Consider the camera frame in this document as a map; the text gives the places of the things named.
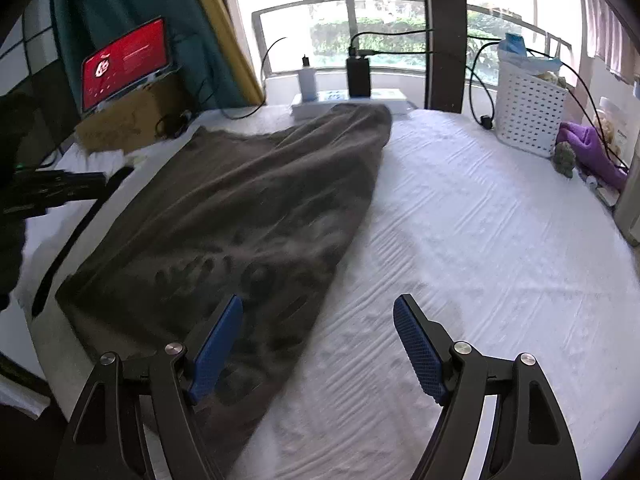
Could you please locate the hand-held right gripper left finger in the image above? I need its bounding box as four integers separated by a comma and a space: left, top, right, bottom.
54, 294, 244, 480

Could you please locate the white plastic bag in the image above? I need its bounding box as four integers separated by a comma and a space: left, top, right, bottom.
595, 95, 640, 162

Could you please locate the brown cardboard box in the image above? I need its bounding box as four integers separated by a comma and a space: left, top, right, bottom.
75, 77, 194, 154

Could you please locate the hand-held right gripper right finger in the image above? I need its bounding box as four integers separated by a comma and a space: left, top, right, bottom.
392, 294, 583, 480

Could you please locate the dark window frame post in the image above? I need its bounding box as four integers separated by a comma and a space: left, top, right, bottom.
420, 0, 469, 113

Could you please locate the small grey-green figurine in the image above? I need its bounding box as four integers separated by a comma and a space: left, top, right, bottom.
551, 141, 577, 179

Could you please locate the black cable with plug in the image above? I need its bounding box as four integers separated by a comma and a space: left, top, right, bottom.
467, 41, 502, 131

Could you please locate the white charger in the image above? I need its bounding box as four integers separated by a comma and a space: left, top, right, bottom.
298, 55, 319, 102

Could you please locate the yellow curtain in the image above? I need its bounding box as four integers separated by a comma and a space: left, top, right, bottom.
180, 0, 266, 107

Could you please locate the row of hanging clothes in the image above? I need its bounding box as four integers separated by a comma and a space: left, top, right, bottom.
582, 0, 637, 82

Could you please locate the thin black charger cable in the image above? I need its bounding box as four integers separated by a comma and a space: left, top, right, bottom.
349, 29, 429, 57
220, 37, 289, 121

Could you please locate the dark olive shirt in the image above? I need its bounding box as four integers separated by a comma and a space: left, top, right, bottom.
55, 102, 393, 461

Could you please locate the blue packet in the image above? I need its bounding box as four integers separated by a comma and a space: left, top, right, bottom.
497, 32, 563, 77

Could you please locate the balcony railing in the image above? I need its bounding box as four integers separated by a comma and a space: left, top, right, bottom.
251, 0, 576, 79

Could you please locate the black charger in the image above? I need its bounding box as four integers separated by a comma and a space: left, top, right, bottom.
346, 55, 372, 98

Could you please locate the white perforated plastic basket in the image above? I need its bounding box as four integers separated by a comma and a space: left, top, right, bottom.
494, 57, 570, 158

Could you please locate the red screen tablet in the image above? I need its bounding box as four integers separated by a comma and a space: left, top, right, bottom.
81, 16, 176, 113

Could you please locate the black strap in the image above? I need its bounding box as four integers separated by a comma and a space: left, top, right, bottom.
31, 165, 136, 317

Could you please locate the purple cloth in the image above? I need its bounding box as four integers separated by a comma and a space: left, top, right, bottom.
556, 121, 629, 192

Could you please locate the white power strip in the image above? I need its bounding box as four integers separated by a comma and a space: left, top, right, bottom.
291, 89, 412, 120

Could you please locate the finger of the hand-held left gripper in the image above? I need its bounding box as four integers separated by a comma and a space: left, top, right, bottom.
62, 171, 109, 192
47, 189, 103, 209

